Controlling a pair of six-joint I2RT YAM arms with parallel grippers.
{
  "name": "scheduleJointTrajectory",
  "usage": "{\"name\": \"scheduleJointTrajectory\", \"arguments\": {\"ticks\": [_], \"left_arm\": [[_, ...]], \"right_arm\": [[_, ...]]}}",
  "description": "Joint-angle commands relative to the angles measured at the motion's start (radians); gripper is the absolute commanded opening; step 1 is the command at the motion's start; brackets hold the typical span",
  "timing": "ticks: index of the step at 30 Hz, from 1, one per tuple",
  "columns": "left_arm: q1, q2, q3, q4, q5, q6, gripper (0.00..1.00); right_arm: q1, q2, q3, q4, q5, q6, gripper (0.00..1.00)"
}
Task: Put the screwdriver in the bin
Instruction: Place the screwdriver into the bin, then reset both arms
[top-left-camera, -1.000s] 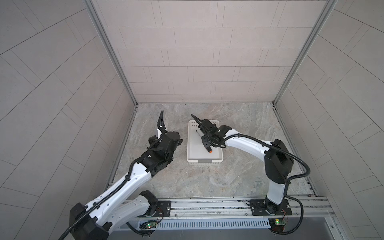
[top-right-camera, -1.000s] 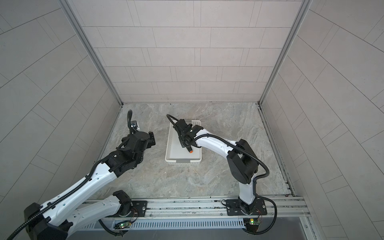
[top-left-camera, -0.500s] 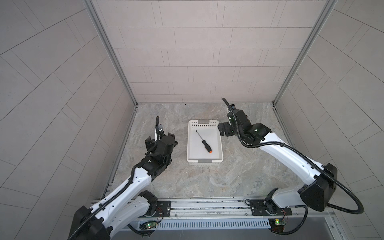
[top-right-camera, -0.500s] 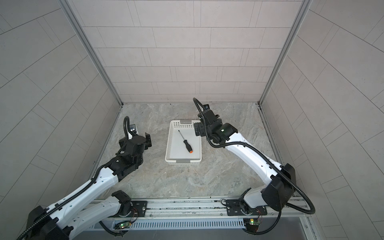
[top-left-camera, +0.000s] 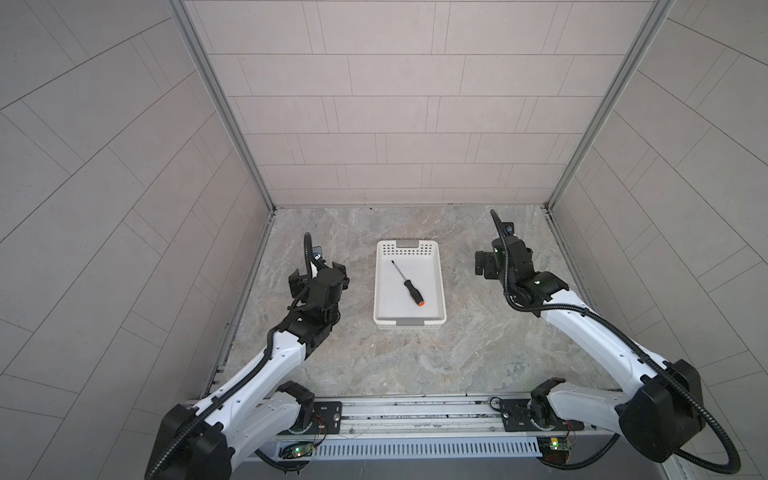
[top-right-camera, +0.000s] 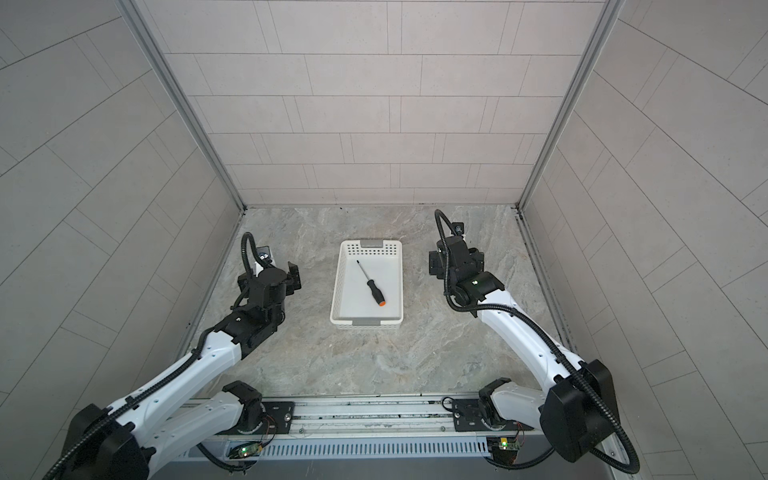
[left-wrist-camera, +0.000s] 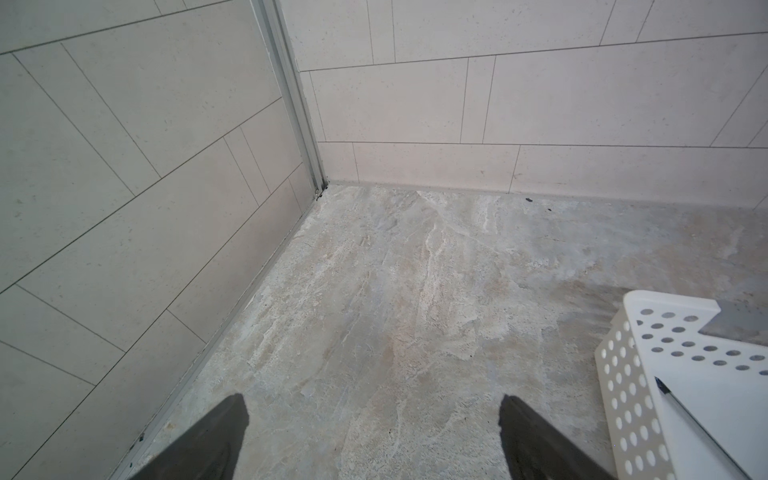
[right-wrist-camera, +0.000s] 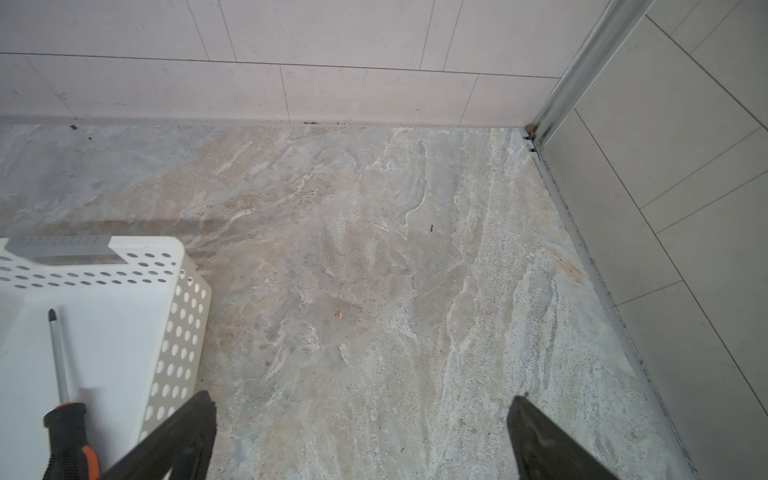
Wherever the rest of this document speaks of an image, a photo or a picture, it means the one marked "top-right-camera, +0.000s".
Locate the black orange-tipped screwdriver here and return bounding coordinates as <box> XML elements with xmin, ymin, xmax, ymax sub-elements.
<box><xmin>356</xmin><ymin>260</ymin><xmax>386</xmax><ymax>307</ymax></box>

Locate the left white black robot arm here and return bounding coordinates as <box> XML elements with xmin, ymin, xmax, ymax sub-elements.
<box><xmin>45</xmin><ymin>232</ymin><xmax>301</xmax><ymax>479</ymax></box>

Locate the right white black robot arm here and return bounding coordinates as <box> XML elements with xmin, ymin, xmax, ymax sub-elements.
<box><xmin>429</xmin><ymin>210</ymin><xmax>641</xmax><ymax>474</ymax></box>

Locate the white plastic bin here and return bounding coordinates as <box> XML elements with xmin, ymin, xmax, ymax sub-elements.
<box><xmin>330</xmin><ymin>239</ymin><xmax>404</xmax><ymax>330</ymax></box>

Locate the left green circuit board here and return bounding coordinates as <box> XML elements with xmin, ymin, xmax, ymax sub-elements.
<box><xmin>227</xmin><ymin>442</ymin><xmax>264</xmax><ymax>460</ymax></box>

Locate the green circuit board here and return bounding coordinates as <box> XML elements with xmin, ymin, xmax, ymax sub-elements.
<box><xmin>486</xmin><ymin>437</ymin><xmax>521</xmax><ymax>466</ymax></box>
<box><xmin>227</xmin><ymin>442</ymin><xmax>264</xmax><ymax>460</ymax></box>

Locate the right green circuit board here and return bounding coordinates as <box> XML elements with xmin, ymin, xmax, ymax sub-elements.
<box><xmin>486</xmin><ymin>437</ymin><xmax>521</xmax><ymax>466</ymax></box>

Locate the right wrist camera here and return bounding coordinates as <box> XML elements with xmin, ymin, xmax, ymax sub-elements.
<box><xmin>450</xmin><ymin>222</ymin><xmax>465</xmax><ymax>236</ymax></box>

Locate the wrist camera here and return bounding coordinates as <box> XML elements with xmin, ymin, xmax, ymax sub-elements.
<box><xmin>256</xmin><ymin>246</ymin><xmax>273</xmax><ymax>264</ymax></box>
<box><xmin>450</xmin><ymin>222</ymin><xmax>465</xmax><ymax>236</ymax></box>

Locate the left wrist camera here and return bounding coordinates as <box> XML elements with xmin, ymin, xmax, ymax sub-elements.
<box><xmin>256</xmin><ymin>246</ymin><xmax>273</xmax><ymax>264</ymax></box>

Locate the aluminium mounting rail frame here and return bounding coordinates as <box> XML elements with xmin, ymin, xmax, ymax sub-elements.
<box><xmin>173</xmin><ymin>383</ymin><xmax>544</xmax><ymax>470</ymax></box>

